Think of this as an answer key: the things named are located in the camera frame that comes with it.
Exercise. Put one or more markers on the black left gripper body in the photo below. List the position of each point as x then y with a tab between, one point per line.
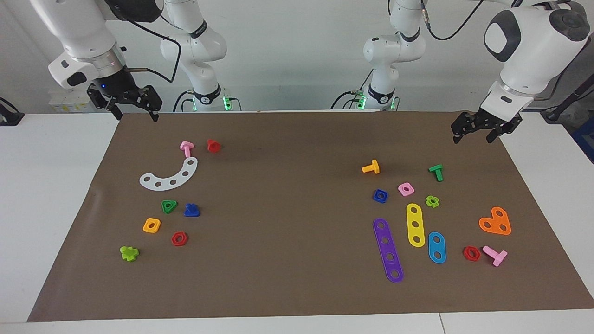
499	118

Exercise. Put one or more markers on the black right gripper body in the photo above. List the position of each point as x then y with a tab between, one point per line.
118	86

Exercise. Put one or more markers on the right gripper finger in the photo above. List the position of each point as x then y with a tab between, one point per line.
153	102
103	98

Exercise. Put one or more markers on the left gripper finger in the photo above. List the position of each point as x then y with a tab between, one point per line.
499	130
466	123

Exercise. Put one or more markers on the blue plastic screw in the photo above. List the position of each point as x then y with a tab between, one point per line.
191	211

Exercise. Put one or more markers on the blue square nut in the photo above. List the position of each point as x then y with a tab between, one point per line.
375	196

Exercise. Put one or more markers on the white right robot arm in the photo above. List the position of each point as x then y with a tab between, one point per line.
81	32

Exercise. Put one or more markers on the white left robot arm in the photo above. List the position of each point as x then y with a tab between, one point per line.
524	51

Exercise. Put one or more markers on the dark green plastic screw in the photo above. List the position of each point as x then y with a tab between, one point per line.
437	172

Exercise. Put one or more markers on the pink plastic screw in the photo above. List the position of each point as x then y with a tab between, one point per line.
186	149
495	256

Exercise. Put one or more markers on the red plastic screw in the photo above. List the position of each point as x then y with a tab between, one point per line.
213	146

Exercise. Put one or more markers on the lime green flower nut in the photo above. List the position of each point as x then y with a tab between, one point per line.
429	202

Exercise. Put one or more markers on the pink square nut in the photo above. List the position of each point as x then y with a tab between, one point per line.
401	189

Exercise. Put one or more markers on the orange plastic screw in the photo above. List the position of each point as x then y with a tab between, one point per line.
371	167

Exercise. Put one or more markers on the green triangle nut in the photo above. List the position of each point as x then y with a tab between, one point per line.
164	208

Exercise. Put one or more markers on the orange square nut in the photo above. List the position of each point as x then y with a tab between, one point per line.
146	226

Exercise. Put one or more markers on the red hexagon nut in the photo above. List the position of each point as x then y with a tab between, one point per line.
466	253
174	239

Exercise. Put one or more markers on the lime green plastic screw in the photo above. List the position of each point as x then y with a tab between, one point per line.
129	253

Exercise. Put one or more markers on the white small boxes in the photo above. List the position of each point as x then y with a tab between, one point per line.
67	102

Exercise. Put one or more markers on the black stand bar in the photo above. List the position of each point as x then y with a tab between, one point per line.
568	99

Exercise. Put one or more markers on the white curved perforated plate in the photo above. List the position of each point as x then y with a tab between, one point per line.
165	183

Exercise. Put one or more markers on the blue crate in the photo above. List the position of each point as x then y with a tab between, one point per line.
585	139

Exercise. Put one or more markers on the black clamp device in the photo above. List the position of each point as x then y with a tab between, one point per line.
10	118

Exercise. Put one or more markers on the orange heart-shaped plate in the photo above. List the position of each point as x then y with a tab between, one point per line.
494	227

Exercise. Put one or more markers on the yellow three-hole plate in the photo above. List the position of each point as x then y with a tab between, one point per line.
415	216

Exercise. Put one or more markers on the blue two-hole plate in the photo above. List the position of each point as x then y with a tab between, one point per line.
436	248

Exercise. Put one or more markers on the purple four-hole plate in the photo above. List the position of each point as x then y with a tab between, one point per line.
386	248

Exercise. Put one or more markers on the brown table mat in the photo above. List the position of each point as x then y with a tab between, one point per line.
297	232

